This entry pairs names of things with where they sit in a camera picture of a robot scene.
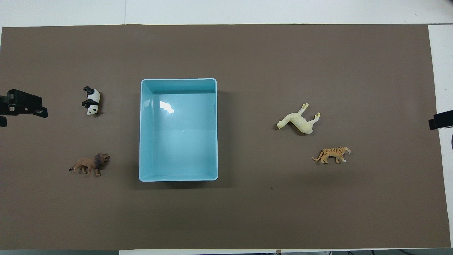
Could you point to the orange striped tiger toy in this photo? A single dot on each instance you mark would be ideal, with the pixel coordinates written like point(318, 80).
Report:
point(332, 153)

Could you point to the black and white panda toy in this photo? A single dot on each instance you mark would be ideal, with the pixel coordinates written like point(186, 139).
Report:
point(94, 96)

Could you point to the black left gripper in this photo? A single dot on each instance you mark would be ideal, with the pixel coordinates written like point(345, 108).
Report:
point(19, 101)

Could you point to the brown paper table mat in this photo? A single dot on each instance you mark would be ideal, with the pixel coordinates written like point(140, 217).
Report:
point(247, 212)

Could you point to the brown lion toy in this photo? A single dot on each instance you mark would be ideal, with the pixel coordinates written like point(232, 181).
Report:
point(88, 163)

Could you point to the cream horse toy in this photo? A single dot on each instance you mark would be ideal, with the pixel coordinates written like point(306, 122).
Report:
point(299, 121)

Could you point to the light blue plastic storage box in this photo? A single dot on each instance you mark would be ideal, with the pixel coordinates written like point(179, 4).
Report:
point(178, 141)

